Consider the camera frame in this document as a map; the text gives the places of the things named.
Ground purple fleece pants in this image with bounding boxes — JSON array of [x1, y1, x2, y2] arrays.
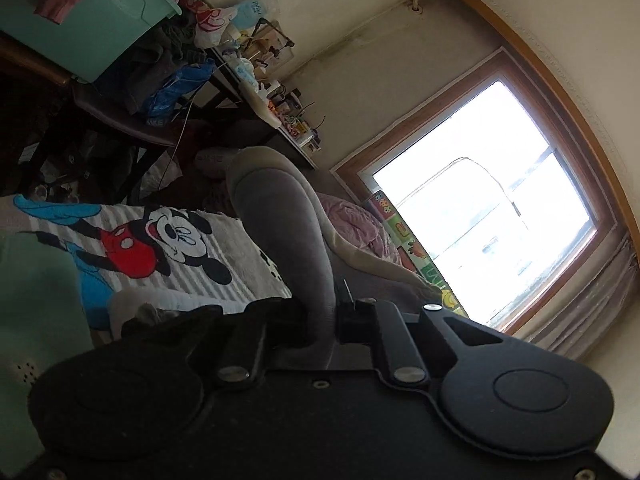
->
[[226, 146, 442, 370]]

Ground colourful alphabet foam board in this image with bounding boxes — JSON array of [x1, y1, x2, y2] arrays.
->
[[363, 191, 468, 318]]

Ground pink crumpled quilt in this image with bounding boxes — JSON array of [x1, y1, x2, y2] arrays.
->
[[318, 193, 401, 264]]

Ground black folded garment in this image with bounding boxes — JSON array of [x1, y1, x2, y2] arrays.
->
[[120, 304, 266, 364]]

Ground wooden framed window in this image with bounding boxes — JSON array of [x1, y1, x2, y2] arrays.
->
[[333, 49, 627, 334]]

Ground grey window curtain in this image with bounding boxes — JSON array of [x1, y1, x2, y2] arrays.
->
[[516, 229, 639, 361]]

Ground Mickey Mouse bed blanket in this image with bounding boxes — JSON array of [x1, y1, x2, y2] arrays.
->
[[1, 195, 291, 330]]

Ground black side table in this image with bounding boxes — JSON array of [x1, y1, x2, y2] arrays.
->
[[205, 49, 318, 170]]

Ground black desk lamp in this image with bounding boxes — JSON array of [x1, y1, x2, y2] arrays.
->
[[248, 18, 295, 58]]

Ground blue plastic bag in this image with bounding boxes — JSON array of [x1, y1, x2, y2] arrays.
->
[[142, 60, 216, 126]]

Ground mint green folded garment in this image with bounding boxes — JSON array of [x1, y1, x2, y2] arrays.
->
[[1, 233, 92, 477]]

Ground teal plastic storage bin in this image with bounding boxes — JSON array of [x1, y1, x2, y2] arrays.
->
[[1, 0, 181, 82]]

